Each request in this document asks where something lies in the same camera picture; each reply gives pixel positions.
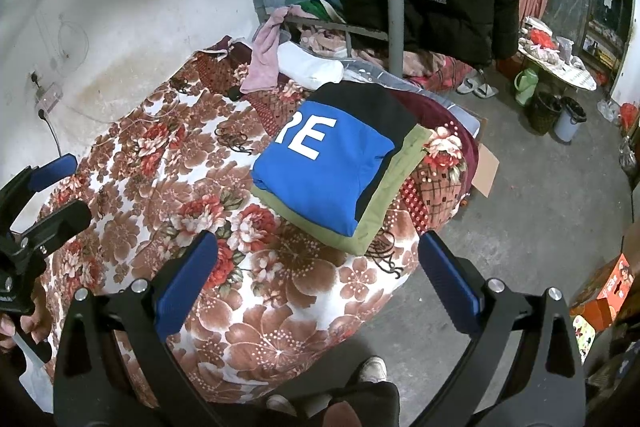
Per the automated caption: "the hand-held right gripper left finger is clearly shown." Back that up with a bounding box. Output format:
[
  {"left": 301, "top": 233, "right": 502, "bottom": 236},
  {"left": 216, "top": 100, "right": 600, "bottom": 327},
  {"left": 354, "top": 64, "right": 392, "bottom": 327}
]
[{"left": 52, "top": 229, "right": 221, "bottom": 427}]

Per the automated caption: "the white shoe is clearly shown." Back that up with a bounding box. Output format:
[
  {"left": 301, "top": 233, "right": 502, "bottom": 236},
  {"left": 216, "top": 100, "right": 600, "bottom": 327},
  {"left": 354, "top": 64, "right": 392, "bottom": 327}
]
[
  {"left": 267, "top": 394, "right": 296, "bottom": 415},
  {"left": 360, "top": 356, "right": 388, "bottom": 385}
]

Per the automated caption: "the white oval table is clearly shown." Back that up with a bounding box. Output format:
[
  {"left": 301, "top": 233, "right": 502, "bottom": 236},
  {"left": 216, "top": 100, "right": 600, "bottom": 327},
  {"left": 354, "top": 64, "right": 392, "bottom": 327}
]
[{"left": 517, "top": 42, "right": 598, "bottom": 92}]

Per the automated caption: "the green cloth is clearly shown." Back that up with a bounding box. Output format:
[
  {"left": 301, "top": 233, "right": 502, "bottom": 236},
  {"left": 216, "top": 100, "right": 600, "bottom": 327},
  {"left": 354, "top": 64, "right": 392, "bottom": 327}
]
[{"left": 285, "top": 0, "right": 346, "bottom": 22}]

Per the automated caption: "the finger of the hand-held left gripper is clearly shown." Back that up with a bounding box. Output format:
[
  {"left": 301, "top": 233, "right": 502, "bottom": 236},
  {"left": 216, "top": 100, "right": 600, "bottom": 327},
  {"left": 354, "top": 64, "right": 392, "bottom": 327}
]
[
  {"left": 14, "top": 199, "right": 94, "bottom": 255},
  {"left": 0, "top": 153, "right": 79, "bottom": 228}
]

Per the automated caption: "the red plastic bag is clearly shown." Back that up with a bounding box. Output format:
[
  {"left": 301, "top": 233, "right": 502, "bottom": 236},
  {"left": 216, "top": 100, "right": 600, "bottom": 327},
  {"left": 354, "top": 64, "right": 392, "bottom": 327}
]
[{"left": 620, "top": 102, "right": 640, "bottom": 130}]

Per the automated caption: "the maroon quilt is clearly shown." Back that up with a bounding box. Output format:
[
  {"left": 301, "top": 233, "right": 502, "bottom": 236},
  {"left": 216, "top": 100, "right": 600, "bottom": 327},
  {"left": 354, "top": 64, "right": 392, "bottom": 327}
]
[{"left": 385, "top": 87, "right": 483, "bottom": 158}]

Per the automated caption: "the pile of plastic bags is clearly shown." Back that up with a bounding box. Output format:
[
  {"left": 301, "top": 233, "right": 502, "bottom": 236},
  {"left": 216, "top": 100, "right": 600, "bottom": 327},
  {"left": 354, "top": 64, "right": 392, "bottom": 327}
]
[{"left": 520, "top": 16, "right": 586, "bottom": 68}]

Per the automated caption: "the black woven basket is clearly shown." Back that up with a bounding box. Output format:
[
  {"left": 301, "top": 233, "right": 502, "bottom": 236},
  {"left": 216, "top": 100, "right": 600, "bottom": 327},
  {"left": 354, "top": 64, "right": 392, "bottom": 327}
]
[{"left": 529, "top": 92, "right": 563, "bottom": 136}]

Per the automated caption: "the pink cloth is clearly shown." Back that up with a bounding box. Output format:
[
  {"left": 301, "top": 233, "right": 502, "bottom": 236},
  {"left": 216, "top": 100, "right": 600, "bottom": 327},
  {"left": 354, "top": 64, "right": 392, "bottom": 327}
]
[{"left": 240, "top": 6, "right": 306, "bottom": 94}]

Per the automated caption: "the person's left hand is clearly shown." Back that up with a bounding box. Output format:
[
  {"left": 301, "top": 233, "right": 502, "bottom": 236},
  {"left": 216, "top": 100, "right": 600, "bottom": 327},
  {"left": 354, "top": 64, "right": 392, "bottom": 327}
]
[{"left": 0, "top": 281, "right": 55, "bottom": 353}]

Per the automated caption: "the blue and black hooded jacket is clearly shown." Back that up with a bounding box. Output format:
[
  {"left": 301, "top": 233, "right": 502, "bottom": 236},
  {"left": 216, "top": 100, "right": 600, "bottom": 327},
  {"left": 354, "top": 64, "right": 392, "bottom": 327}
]
[{"left": 250, "top": 83, "right": 421, "bottom": 239}]

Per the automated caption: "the flat cardboard piece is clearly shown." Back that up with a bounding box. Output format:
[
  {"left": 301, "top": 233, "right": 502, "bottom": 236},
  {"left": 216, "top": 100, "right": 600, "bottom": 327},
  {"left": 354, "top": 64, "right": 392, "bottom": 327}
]
[{"left": 470, "top": 142, "right": 501, "bottom": 198}]

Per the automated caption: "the folded olive green garment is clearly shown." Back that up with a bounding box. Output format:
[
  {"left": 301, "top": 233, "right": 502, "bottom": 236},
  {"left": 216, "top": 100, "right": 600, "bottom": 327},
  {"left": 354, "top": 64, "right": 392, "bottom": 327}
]
[{"left": 250, "top": 124, "right": 433, "bottom": 258}]

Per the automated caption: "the grey trash bin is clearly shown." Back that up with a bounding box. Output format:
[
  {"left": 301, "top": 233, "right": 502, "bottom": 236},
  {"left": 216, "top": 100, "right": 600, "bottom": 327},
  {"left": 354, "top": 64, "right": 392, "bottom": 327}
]
[{"left": 554, "top": 96, "right": 587, "bottom": 144}]

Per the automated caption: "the black power cable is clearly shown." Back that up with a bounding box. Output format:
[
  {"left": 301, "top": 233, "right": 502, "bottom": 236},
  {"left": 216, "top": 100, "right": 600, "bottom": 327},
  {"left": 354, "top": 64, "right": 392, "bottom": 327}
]
[{"left": 40, "top": 109, "right": 63, "bottom": 158}]

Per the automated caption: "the green kettle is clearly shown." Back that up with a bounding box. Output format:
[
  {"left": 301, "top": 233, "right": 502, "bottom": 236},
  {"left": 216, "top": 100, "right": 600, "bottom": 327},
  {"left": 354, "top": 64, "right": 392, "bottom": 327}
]
[{"left": 514, "top": 69, "right": 541, "bottom": 108}]

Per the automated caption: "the person's leg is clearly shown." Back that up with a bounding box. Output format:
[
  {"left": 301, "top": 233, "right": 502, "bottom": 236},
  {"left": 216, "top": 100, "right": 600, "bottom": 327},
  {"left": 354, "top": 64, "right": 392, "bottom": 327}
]
[{"left": 280, "top": 379, "right": 401, "bottom": 427}]

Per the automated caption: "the rolled white cloth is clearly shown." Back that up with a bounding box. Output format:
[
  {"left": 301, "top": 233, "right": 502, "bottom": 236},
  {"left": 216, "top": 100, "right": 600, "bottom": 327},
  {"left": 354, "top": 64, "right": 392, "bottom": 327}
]
[{"left": 277, "top": 42, "right": 346, "bottom": 90}]

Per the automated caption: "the orange printed box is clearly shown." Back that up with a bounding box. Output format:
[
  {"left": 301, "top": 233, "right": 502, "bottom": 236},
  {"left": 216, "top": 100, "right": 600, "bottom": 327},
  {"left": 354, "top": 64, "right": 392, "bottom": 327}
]
[{"left": 570, "top": 252, "right": 636, "bottom": 333}]

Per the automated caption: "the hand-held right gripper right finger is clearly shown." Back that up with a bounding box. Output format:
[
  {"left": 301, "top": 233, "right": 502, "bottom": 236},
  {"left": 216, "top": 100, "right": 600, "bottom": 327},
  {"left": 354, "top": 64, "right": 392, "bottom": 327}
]
[{"left": 417, "top": 229, "right": 588, "bottom": 427}]

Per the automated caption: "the brown floral blanket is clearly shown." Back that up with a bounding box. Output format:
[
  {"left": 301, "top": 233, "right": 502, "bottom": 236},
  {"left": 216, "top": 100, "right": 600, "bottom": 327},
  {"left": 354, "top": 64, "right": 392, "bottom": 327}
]
[{"left": 37, "top": 42, "right": 471, "bottom": 408}]

